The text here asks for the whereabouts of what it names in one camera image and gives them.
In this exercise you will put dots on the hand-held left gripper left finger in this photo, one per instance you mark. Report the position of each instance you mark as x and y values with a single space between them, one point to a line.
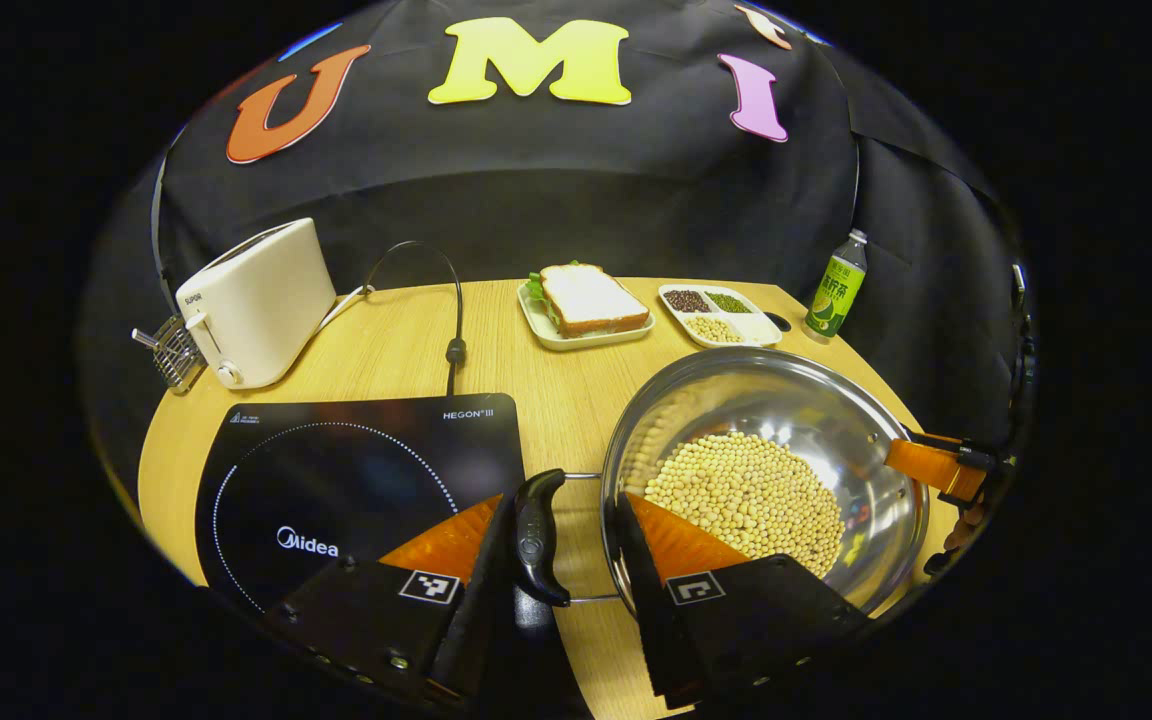
481 590

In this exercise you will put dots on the pale square plate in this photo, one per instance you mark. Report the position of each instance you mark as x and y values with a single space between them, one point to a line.
546 335

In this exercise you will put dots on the stainless steel pot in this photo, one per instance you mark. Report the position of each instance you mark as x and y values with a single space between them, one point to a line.
786 400

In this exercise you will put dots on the green label drink bottle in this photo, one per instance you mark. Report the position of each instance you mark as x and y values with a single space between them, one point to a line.
836 295

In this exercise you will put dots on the white toaster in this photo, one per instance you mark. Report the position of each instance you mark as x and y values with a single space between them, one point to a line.
261 300

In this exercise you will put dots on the divided tray of grains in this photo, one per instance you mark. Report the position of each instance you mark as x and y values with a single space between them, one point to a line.
721 315

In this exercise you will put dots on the black tripod stand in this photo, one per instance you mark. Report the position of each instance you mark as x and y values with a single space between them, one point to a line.
1024 350

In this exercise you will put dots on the black induction cooktop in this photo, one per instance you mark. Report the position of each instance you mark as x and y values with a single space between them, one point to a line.
356 470

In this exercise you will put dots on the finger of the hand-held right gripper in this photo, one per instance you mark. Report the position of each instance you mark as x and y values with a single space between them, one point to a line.
926 465

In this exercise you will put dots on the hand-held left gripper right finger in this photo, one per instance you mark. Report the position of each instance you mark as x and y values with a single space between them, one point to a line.
641 580

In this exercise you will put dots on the pile of soybeans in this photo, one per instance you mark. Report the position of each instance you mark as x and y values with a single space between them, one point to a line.
746 500

